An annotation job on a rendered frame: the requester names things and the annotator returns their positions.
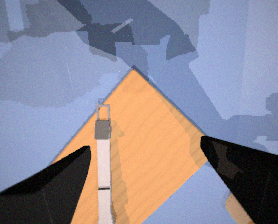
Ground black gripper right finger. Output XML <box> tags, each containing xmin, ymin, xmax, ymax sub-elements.
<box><xmin>200</xmin><ymin>136</ymin><xmax>278</xmax><ymax>224</ymax></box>

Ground orange flat board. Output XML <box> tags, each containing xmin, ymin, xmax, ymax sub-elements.
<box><xmin>52</xmin><ymin>69</ymin><xmax>208</xmax><ymax>224</ymax></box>

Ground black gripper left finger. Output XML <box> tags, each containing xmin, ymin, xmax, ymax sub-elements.
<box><xmin>0</xmin><ymin>145</ymin><xmax>91</xmax><ymax>224</ymax></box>

